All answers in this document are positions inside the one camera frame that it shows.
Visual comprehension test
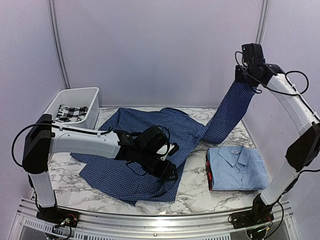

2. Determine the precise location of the right corner wall post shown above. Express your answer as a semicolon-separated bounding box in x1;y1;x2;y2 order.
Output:
255;0;270;45

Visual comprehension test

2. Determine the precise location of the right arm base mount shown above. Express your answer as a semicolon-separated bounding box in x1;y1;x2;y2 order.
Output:
228;194;275;229

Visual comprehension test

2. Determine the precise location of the red black plaid folded shirt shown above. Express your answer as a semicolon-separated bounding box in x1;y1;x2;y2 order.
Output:
205;154;214;191

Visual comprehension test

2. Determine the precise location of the black white checked shirt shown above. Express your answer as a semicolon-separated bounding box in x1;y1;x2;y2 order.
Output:
54;104;89;123

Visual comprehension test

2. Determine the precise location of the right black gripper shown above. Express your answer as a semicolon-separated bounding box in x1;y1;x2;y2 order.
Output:
234;65;260;84

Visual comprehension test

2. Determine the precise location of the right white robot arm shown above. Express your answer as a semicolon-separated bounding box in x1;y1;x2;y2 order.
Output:
230;43;320;228

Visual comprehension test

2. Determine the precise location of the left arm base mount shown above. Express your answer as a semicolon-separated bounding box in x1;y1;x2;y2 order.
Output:
36;206;80;228

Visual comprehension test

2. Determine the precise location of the light blue folded shirt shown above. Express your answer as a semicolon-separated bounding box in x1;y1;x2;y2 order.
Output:
207;145;270;191

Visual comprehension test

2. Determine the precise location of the white plastic bin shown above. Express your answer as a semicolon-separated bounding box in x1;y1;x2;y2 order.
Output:
44;87;100;130

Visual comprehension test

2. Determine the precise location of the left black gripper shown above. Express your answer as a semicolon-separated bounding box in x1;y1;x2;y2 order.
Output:
137;148;179;182

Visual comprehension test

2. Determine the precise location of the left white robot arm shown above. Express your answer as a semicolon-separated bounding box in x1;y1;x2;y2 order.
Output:
22;114;179;223

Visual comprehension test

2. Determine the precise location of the aluminium front frame rail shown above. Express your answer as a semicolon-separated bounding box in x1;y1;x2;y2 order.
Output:
7;198;302;240

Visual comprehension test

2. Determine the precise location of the dark blue checked shirt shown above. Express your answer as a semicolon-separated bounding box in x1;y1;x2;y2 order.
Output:
69;81;255;206

